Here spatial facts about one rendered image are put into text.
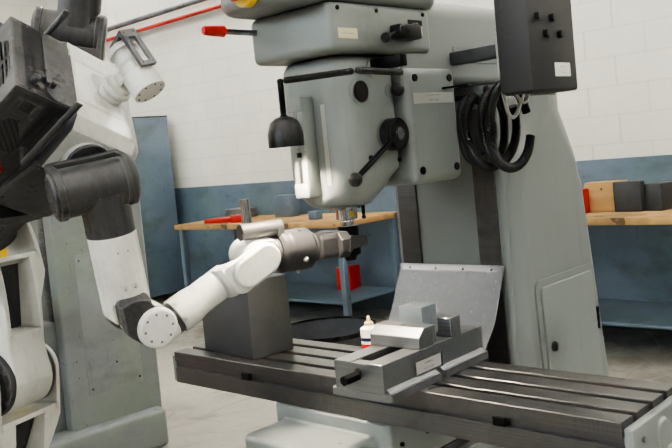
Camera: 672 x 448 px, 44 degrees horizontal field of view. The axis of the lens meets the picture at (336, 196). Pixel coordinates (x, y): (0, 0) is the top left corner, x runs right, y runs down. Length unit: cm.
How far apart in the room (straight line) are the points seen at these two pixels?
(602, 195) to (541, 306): 353
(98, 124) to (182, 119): 767
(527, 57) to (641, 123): 426
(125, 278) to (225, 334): 58
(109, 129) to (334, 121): 45
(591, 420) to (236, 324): 92
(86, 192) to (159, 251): 765
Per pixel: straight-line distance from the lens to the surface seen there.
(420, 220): 217
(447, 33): 199
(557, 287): 217
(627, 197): 551
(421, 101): 186
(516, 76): 179
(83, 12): 185
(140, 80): 163
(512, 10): 180
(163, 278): 920
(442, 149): 191
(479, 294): 205
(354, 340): 370
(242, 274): 165
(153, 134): 917
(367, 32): 175
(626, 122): 605
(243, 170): 854
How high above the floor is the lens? 143
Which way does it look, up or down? 3 degrees down
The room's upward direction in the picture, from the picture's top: 6 degrees counter-clockwise
